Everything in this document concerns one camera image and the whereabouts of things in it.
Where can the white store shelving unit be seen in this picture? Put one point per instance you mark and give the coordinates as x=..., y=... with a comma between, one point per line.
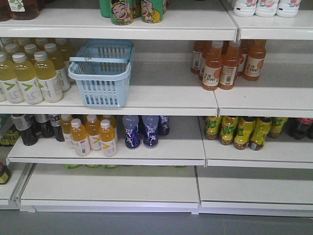
x=185, y=172

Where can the blue sports drink bottle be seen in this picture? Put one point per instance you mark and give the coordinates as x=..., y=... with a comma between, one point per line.
x=150, y=139
x=132, y=139

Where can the orange C100 juice bottle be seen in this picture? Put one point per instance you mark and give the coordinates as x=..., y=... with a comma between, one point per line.
x=229, y=66
x=255, y=60
x=213, y=67

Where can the yellow lemon tea bottle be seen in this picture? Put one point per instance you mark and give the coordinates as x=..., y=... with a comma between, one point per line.
x=229, y=124
x=244, y=130
x=277, y=126
x=258, y=136

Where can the green cartoon drink can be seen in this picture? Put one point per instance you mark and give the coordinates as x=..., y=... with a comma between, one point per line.
x=152, y=11
x=121, y=12

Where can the orange vitamin drink bottle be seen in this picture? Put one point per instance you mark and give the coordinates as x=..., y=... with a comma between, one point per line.
x=79, y=137
x=92, y=128
x=107, y=138

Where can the pale yellow drink bottle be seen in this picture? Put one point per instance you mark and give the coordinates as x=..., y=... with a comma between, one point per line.
x=7, y=75
x=27, y=78
x=55, y=56
x=48, y=80

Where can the white peach drink bottle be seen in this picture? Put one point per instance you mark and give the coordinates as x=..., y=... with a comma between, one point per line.
x=244, y=8
x=266, y=8

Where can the light blue plastic basket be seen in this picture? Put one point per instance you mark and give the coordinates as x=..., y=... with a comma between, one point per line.
x=102, y=71

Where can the dark tea bottle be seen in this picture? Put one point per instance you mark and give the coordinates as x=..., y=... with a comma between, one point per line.
x=24, y=125
x=56, y=124
x=45, y=125

